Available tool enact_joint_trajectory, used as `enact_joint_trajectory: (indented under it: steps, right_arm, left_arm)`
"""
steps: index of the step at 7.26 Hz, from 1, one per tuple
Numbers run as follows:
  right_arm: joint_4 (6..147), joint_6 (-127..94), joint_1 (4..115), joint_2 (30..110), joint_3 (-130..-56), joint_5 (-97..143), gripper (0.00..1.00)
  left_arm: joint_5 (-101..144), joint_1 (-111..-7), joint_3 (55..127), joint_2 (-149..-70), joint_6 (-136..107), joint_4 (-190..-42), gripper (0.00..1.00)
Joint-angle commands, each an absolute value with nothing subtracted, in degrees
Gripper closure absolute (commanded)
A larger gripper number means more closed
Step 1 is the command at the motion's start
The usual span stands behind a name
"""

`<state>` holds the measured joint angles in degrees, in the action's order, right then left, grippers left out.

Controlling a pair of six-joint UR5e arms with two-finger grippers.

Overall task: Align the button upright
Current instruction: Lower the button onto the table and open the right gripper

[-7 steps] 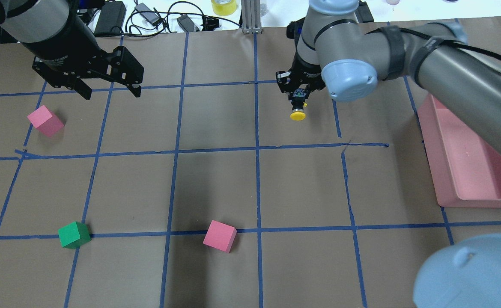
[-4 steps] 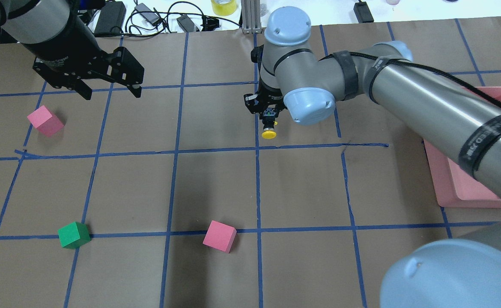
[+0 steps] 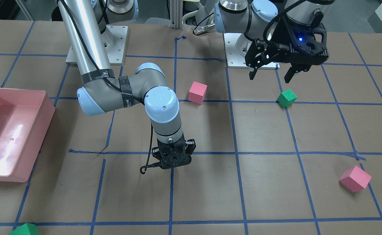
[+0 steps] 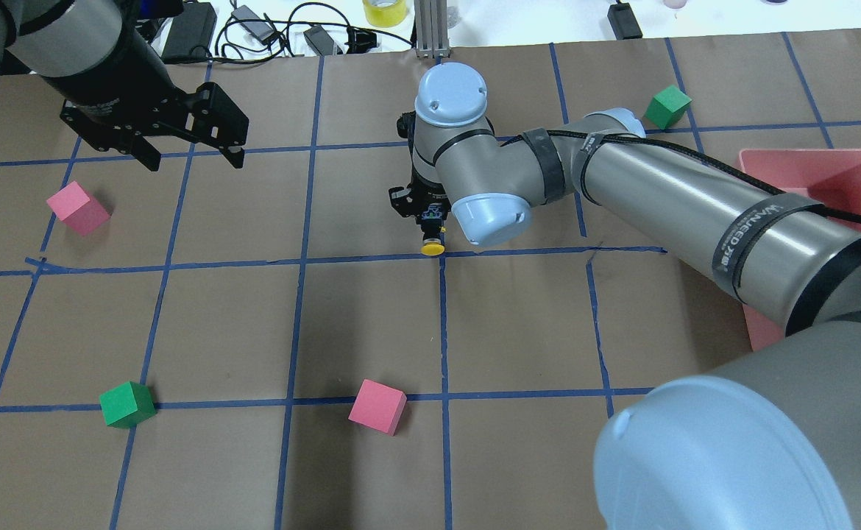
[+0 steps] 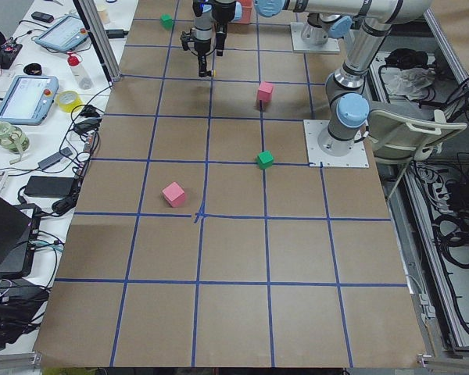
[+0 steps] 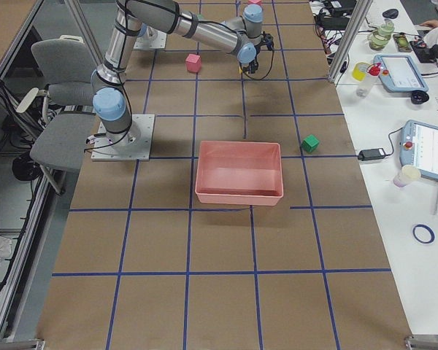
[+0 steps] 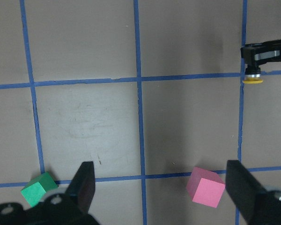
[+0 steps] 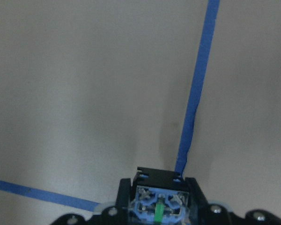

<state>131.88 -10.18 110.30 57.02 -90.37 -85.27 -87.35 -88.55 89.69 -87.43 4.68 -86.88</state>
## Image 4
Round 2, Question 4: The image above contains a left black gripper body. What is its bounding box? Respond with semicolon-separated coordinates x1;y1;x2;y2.
60;74;249;157

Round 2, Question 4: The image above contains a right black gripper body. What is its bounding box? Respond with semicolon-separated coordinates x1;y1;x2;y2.
389;111;451;225

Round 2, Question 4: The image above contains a yellow push button switch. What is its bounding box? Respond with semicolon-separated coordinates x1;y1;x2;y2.
417;216;445;256

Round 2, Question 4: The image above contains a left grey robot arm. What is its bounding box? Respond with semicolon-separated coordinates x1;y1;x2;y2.
0;1;249;171

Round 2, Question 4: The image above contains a black power adapter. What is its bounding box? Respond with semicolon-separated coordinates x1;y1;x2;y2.
161;2;216;64

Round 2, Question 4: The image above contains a pink cube upper left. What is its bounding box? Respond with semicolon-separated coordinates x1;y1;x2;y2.
45;182;111;237

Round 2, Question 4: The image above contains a pink cube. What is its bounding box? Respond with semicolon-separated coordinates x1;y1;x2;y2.
347;378;407;436
45;182;111;237

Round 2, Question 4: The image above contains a yellow tape roll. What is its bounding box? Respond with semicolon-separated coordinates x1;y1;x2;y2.
362;0;408;28

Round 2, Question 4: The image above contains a pink cube bottom centre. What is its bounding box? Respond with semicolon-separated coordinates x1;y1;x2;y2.
347;378;407;436

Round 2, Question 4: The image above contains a green cube bottom left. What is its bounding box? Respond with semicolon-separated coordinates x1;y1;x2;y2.
99;381;157;429

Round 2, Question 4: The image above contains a green cube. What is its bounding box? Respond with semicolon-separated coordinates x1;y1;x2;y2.
645;85;692;130
99;381;157;429

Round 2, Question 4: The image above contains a green cube upper right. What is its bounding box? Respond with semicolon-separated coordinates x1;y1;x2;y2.
645;85;692;130

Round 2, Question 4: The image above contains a pink plastic bin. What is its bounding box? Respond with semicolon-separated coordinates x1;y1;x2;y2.
737;148;861;352

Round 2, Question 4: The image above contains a black cable bundle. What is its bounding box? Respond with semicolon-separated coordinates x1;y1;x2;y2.
213;2;413;66

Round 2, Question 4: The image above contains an aluminium frame post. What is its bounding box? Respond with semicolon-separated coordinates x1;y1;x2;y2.
414;0;451;58

